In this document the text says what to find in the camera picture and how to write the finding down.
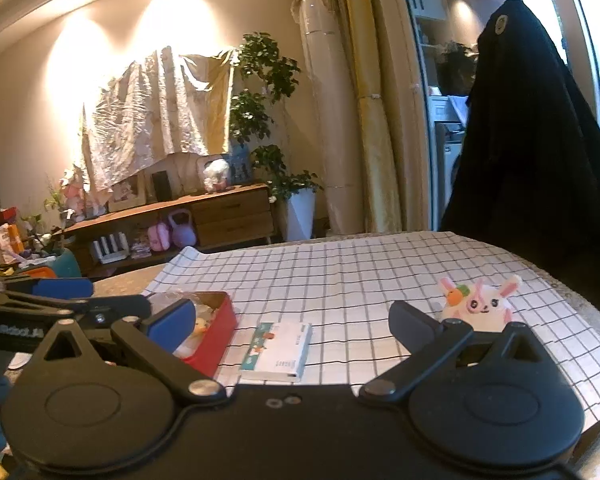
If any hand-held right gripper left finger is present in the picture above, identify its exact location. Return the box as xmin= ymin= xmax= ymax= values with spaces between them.
xmin=27 ymin=299 xmax=227 ymax=403

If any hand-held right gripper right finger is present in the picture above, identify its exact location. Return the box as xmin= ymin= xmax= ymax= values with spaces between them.
xmin=359 ymin=300 xmax=558 ymax=403

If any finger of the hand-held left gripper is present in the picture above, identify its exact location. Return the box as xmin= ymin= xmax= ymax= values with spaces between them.
xmin=0 ymin=293 xmax=152 ymax=329
xmin=0 ymin=275 xmax=96 ymax=302

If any red tin box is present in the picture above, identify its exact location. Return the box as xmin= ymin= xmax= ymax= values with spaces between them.
xmin=145 ymin=290 xmax=239 ymax=379

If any teal container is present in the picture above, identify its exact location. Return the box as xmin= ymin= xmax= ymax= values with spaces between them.
xmin=49 ymin=247 xmax=82 ymax=279

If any orange plastic box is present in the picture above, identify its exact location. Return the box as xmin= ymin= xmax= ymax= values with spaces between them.
xmin=5 ymin=267 xmax=57 ymax=281

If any white router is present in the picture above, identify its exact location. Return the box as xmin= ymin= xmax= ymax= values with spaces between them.
xmin=90 ymin=232 xmax=130 ymax=264

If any orange packet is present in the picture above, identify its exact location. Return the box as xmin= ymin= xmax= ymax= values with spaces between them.
xmin=0 ymin=222 xmax=24 ymax=254

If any white bunny plush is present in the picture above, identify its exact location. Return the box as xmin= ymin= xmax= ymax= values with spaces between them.
xmin=438 ymin=273 xmax=524 ymax=334

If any pink case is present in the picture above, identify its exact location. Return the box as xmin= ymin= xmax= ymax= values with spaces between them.
xmin=146 ymin=223 xmax=171 ymax=252

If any purple kettlebell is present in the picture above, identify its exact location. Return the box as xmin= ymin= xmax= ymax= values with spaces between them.
xmin=165 ymin=208 xmax=197 ymax=249

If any black checked white tablecloth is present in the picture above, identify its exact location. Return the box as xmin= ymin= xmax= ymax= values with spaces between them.
xmin=142 ymin=230 xmax=600 ymax=434

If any pink plush doll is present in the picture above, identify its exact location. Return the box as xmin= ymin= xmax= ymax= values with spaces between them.
xmin=59 ymin=167 xmax=89 ymax=224

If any small white carton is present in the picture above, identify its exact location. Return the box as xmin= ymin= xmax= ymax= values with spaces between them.
xmin=238 ymin=320 xmax=314 ymax=384

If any wooden sideboard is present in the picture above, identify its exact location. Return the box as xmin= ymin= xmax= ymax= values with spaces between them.
xmin=62 ymin=183 xmax=274 ymax=267

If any black speaker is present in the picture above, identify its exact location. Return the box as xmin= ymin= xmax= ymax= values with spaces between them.
xmin=151 ymin=169 xmax=171 ymax=202

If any white planter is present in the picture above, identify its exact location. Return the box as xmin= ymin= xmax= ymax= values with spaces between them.
xmin=284 ymin=187 xmax=317 ymax=242

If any cream shell-shaped decoration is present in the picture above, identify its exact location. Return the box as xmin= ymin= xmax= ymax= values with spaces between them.
xmin=167 ymin=152 xmax=209 ymax=196

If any white washing machine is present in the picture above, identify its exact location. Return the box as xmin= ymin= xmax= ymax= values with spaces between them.
xmin=429 ymin=95 xmax=469 ymax=232

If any plastic bag with pink items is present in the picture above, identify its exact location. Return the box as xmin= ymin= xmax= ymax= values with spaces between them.
xmin=202 ymin=158 xmax=231 ymax=194

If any blue printed box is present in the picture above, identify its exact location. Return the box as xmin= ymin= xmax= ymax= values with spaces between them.
xmin=227 ymin=143 xmax=254 ymax=185

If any yellow curtain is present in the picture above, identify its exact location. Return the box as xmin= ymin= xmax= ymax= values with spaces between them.
xmin=325 ymin=0 xmax=432 ymax=234

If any cream draped cloth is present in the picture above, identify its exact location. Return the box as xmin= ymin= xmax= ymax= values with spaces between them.
xmin=77 ymin=45 xmax=237 ymax=207

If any covered standing air conditioner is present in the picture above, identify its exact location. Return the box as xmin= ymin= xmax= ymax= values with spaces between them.
xmin=289 ymin=0 xmax=367 ymax=237

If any dark potted plant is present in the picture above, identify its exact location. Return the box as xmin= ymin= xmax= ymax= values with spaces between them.
xmin=437 ymin=42 xmax=479 ymax=97

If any green potted tree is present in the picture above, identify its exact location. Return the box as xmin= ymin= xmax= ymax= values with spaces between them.
xmin=228 ymin=32 xmax=324 ymax=204

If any picture frame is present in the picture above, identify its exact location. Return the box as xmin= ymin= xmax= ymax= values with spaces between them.
xmin=107 ymin=172 xmax=147 ymax=213

